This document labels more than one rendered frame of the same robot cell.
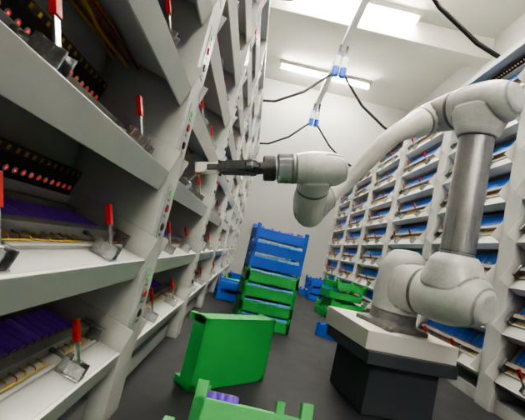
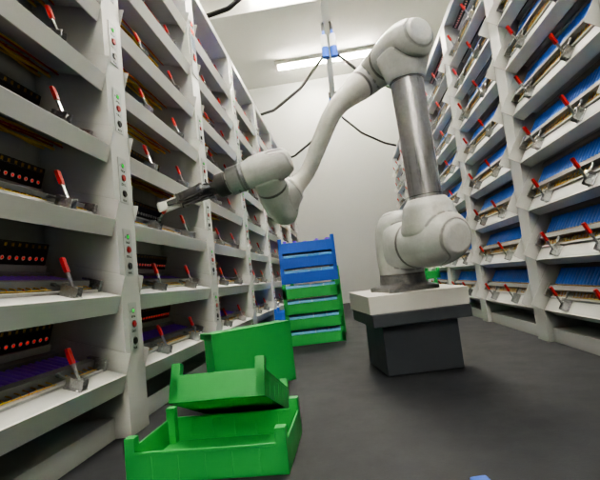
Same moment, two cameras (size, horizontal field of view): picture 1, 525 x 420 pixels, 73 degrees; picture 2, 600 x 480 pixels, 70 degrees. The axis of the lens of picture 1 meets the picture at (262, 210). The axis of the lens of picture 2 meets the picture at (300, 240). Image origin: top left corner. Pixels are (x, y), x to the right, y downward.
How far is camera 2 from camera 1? 0.45 m
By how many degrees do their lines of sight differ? 6
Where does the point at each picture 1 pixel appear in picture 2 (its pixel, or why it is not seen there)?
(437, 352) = (445, 295)
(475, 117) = (392, 64)
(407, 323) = (412, 280)
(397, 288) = (389, 250)
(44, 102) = not seen: outside the picture
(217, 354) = (235, 363)
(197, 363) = not seen: hidden behind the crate
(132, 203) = (96, 254)
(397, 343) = (401, 300)
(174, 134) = (110, 188)
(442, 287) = (414, 233)
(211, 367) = not seen: hidden behind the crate
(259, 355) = (283, 355)
